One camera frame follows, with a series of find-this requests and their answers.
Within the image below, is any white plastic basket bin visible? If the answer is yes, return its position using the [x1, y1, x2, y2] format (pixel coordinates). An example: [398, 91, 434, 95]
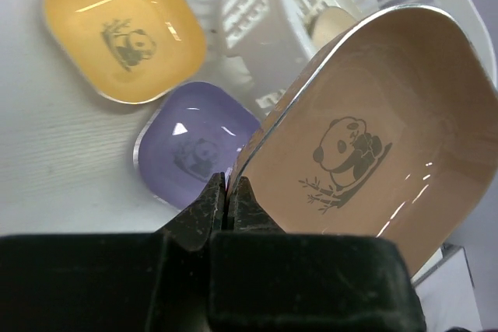
[218, 0, 497, 116]

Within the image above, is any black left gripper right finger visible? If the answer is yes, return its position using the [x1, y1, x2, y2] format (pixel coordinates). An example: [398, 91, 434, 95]
[226, 176, 284, 233]

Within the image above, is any cream square panda plate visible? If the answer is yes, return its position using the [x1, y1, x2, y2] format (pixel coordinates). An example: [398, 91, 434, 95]
[310, 6, 356, 49]

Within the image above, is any purple square panda plate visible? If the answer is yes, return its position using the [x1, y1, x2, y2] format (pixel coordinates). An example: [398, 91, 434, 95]
[133, 81, 260, 211]

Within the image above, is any yellow square plate far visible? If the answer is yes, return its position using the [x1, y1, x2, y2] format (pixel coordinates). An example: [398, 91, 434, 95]
[43, 0, 207, 104]

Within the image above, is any brown square panda plate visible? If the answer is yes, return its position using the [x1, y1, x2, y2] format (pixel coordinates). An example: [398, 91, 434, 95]
[228, 5, 497, 273]

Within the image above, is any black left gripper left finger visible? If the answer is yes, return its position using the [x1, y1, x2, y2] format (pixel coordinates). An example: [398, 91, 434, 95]
[157, 172, 226, 253]

